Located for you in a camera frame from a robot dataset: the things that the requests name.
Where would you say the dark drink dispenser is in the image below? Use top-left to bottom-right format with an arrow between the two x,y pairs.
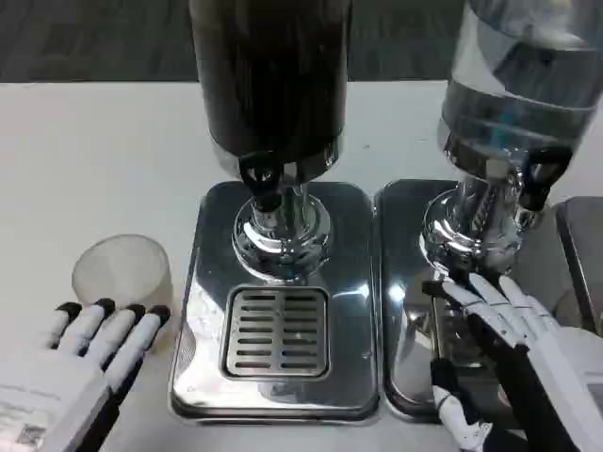
187,0 -> 353,285

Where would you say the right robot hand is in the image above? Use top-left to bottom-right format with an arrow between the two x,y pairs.
422,272 -> 603,452

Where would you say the black tap of dark dispenser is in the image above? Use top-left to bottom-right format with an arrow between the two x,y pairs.
238,150 -> 284,214

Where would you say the clear water dispenser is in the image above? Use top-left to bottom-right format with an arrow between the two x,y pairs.
420,0 -> 603,283

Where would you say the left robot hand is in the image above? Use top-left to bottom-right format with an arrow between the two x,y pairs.
0,297 -> 171,452

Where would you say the black tap of water dispenser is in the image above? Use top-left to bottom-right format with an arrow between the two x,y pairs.
519,147 -> 574,213

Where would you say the clear ribbed glass cup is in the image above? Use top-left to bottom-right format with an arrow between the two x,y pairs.
72,234 -> 174,354

